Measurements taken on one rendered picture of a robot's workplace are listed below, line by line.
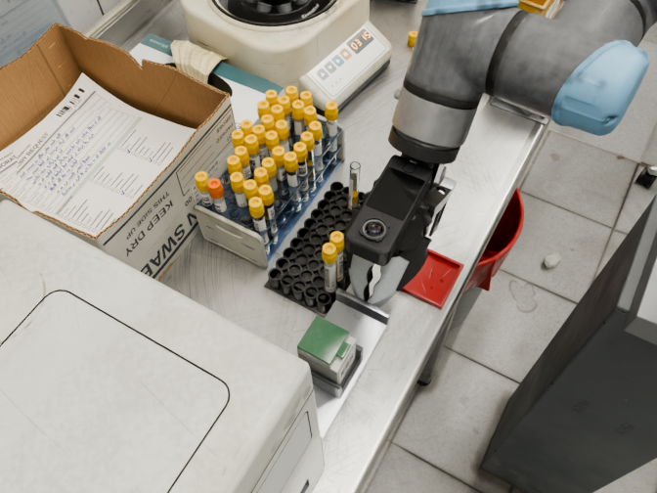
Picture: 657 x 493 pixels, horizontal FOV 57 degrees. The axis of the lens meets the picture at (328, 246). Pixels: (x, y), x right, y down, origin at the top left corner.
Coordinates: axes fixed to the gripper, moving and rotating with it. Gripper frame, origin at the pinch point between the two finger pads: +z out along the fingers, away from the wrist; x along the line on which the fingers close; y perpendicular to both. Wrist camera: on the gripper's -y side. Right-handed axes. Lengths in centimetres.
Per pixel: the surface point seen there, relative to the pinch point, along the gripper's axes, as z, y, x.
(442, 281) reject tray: -0.8, 10.5, -5.9
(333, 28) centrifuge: -21.4, 27.3, 23.5
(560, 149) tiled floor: 18, 154, -10
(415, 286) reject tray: 0.3, 8.5, -3.2
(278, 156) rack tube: -10.3, 4.4, 16.7
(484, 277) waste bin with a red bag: 26, 66, -8
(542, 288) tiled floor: 44, 108, -22
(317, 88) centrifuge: -13.5, 23.8, 22.4
